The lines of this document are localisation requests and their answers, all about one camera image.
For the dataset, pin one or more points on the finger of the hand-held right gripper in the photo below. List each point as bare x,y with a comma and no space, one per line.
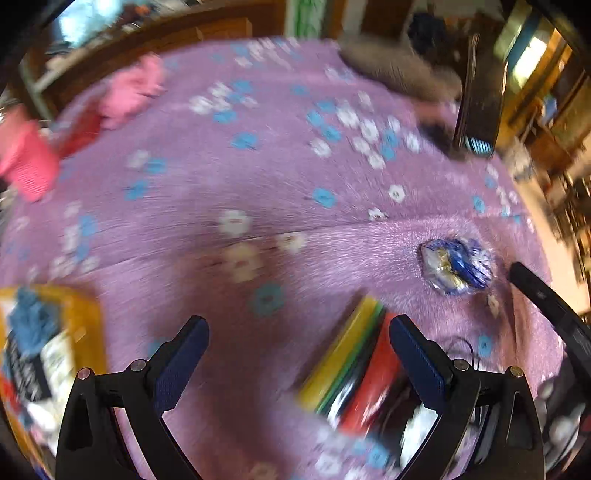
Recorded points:
554,304

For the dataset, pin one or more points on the red packet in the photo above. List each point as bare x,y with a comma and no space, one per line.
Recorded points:
81,134

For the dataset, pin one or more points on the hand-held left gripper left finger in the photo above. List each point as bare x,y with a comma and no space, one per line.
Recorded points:
178,364

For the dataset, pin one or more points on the pink knit cloth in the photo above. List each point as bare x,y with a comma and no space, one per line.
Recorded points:
131,92

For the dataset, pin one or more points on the bottle with pink crocheted cover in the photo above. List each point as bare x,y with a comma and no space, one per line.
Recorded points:
27,161

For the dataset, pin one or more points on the dark upright panel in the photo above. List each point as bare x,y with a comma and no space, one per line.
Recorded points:
482,97

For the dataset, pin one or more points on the wooden cabinet with mirror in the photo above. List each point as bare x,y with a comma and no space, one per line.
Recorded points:
161,32

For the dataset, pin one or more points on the blue and white foil packet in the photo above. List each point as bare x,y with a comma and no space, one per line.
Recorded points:
455,267

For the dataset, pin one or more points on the grey-brown folded cloth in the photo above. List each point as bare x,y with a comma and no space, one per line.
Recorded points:
397,69

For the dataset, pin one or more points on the yellow-taped cardboard box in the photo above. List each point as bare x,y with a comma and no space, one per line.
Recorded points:
85,323

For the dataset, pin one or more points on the stack of colourful packets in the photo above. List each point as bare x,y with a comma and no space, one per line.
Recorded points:
355,369

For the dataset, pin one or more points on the blue knit cloth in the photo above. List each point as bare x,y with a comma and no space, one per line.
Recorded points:
34,318

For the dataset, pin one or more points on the purple floral blanket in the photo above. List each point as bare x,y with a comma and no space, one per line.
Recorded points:
277,184

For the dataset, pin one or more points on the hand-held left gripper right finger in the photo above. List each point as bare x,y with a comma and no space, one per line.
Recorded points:
418,360

